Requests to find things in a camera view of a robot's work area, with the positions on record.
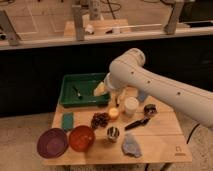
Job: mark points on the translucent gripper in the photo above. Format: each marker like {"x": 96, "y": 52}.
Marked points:
{"x": 100, "y": 89}

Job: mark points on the green sponge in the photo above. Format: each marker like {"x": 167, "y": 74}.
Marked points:
{"x": 67, "y": 121}

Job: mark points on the red bowl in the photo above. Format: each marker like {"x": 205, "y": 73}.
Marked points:
{"x": 81, "y": 138}

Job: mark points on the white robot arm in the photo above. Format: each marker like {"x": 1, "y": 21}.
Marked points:
{"x": 127, "y": 70}

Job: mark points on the blue small sponge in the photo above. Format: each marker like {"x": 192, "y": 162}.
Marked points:
{"x": 142, "y": 96}

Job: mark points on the purple bowl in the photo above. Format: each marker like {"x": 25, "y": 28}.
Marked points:
{"x": 52, "y": 143}

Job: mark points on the green plastic tray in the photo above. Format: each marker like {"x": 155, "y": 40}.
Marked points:
{"x": 85, "y": 83}

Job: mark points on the yellow white utensils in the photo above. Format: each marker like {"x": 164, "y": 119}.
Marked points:
{"x": 120, "y": 96}

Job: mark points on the small tool in tray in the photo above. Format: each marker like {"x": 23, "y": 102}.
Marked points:
{"x": 77, "y": 92}

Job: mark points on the orange fruit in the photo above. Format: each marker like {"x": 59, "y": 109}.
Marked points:
{"x": 113, "y": 113}

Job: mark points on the dark grapes bunch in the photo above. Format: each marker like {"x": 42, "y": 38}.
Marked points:
{"x": 100, "y": 120}

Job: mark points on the white cylindrical container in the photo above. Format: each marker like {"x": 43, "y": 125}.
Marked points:
{"x": 131, "y": 104}

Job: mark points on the metal cup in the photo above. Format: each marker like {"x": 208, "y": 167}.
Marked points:
{"x": 113, "y": 134}

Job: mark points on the round dark object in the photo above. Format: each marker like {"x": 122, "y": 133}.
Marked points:
{"x": 150, "y": 110}

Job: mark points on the blue-grey cloth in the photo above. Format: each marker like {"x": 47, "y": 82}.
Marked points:
{"x": 130, "y": 146}

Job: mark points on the black handled utensil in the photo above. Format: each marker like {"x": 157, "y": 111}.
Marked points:
{"x": 137, "y": 123}

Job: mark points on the grey post middle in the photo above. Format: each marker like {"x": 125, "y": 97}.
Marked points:
{"x": 78, "y": 22}

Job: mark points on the grey post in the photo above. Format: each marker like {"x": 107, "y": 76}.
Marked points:
{"x": 78, "y": 22}
{"x": 8, "y": 29}
{"x": 171, "y": 25}

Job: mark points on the grey post right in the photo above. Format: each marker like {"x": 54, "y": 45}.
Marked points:
{"x": 171, "y": 25}

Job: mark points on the grey post left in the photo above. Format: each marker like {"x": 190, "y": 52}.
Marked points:
{"x": 8, "y": 29}

